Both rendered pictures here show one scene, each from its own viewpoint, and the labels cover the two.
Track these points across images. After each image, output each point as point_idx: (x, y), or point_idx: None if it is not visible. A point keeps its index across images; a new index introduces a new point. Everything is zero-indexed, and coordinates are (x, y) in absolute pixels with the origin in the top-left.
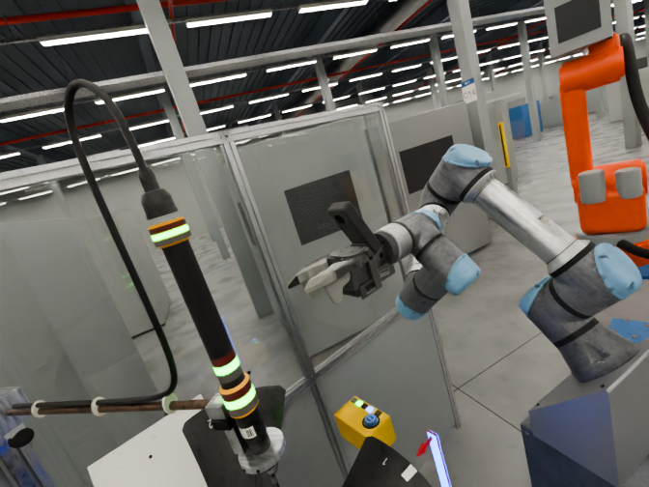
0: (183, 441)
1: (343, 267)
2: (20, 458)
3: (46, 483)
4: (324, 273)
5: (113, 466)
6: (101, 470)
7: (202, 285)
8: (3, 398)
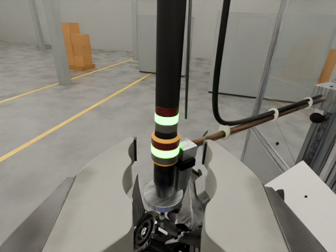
0: (317, 220)
1: (43, 201)
2: (328, 134)
3: (320, 157)
4: (101, 157)
5: (301, 174)
6: (300, 168)
7: (157, 22)
8: (328, 89)
